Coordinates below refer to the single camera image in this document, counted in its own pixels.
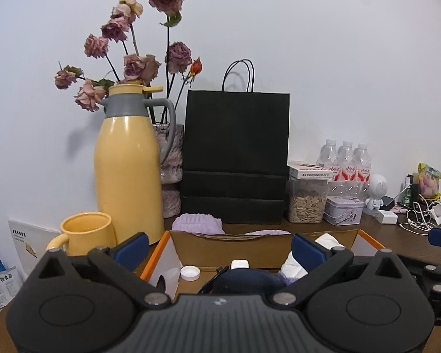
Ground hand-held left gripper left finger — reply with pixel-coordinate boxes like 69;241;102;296
31;232;172;308

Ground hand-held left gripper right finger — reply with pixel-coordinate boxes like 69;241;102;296
270;232;409;308

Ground white tissue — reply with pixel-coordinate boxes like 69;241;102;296
280;233;347;279

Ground large white bottle cap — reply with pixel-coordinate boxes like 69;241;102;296
180;265;201;282

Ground orange cardboard box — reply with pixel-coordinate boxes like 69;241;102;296
140;229;386;299

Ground yellow mug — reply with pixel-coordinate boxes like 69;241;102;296
46;212;117;257

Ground purple fluffy cloth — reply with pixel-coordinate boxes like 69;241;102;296
172;212;226;235
245;229;292;237

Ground clear seed container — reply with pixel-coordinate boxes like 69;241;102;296
287;178;329;224

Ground pale printed tin box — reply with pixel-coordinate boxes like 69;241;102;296
323;196;365;226

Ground small green bottle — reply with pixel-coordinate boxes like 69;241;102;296
402;174;420;209

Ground colourful snack packet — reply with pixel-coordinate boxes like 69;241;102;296
417;162;441;198

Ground white charger block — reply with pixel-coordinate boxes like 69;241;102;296
375;209;400;225

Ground yellow thermos jug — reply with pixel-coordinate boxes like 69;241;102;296
94;84;177;257

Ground black zip pouch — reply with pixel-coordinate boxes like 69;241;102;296
212;268;286;296

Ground small white printed box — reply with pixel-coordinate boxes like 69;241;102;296
288;161;334;182

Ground white robot figurine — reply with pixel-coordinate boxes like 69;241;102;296
364;174;390;210

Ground pink textured vase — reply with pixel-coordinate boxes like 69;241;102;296
152;123;185;219

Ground white flat panel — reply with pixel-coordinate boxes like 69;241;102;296
8;219;61;277

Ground black paper bag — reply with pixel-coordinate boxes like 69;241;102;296
180;59;291;225

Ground dried rose bouquet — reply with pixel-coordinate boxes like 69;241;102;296
54;0;204;126

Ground white tangled cables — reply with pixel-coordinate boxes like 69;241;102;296
399;195;441;233

